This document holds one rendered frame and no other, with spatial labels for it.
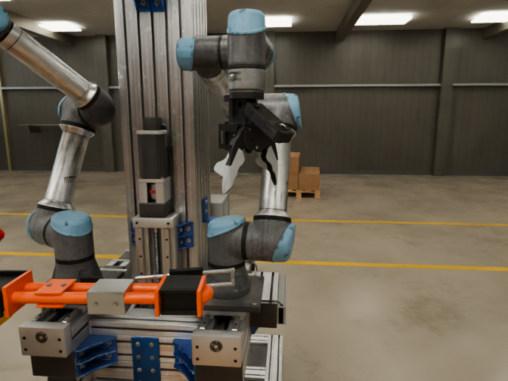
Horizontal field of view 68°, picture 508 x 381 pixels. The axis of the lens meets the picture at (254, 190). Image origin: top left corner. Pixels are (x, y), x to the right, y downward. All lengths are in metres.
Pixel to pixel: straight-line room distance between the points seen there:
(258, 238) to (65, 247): 0.60
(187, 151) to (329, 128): 10.00
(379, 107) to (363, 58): 1.43
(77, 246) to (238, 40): 0.82
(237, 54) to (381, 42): 10.86
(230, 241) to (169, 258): 0.26
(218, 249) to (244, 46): 0.60
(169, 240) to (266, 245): 0.34
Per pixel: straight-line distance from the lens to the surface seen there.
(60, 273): 1.33
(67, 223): 1.28
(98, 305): 0.77
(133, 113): 1.33
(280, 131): 0.70
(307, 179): 7.67
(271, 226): 1.09
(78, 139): 1.42
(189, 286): 0.72
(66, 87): 1.28
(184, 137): 1.29
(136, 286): 0.78
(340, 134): 11.22
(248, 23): 0.77
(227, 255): 1.12
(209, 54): 0.89
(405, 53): 11.69
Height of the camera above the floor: 1.56
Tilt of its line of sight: 11 degrees down
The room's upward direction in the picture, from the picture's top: straight up
